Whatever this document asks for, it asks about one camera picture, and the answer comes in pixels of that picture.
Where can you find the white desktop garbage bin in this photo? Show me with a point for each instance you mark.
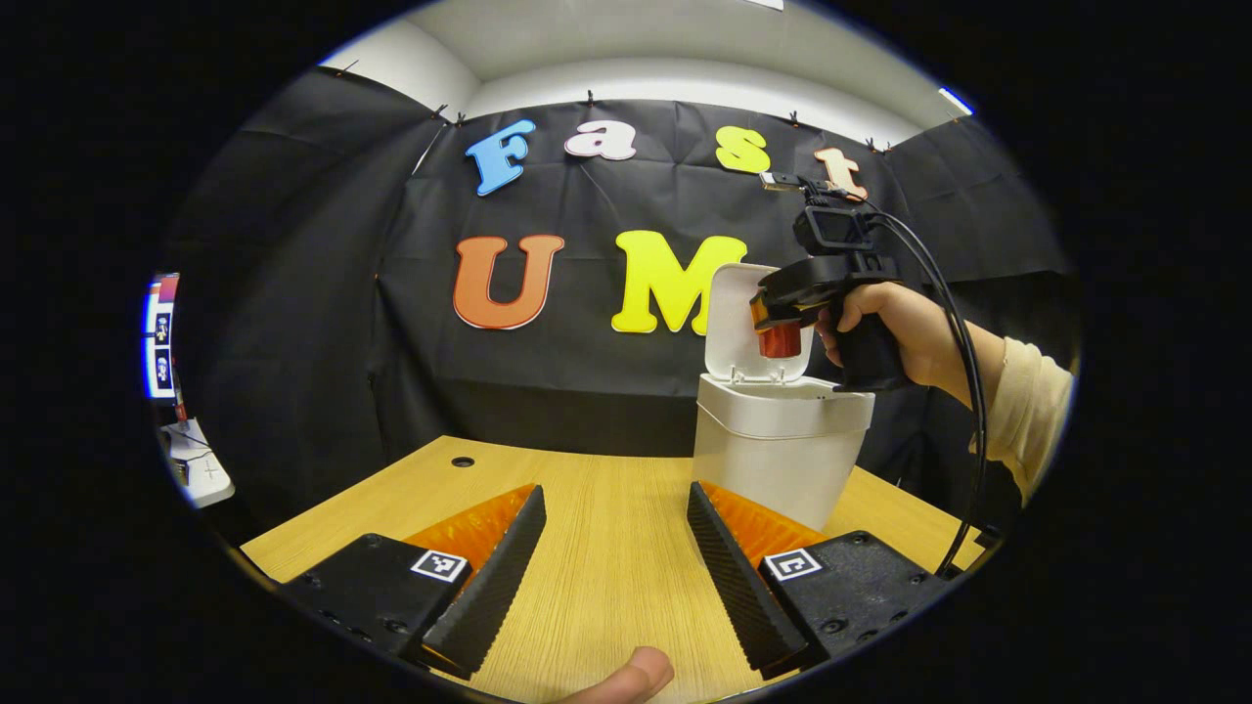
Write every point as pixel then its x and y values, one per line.
pixel 773 460

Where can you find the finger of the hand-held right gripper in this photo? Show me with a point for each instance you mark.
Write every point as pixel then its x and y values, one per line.
pixel 760 315

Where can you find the red pop can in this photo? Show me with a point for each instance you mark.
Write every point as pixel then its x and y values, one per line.
pixel 781 340

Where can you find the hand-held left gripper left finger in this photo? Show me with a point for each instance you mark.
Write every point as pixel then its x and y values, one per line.
pixel 494 582

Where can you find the computer monitor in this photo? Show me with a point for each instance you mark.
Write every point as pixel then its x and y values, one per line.
pixel 161 342

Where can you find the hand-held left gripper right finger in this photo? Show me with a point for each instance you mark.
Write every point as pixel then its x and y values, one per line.
pixel 738 587

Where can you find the ceiling light panel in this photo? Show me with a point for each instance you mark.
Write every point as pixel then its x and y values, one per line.
pixel 956 100

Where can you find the wooden desktop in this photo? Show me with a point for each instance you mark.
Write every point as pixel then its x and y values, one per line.
pixel 606 548

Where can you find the black backdrop cloth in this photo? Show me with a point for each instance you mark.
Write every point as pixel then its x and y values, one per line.
pixel 293 342

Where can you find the white side table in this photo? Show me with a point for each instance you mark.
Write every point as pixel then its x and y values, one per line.
pixel 205 479

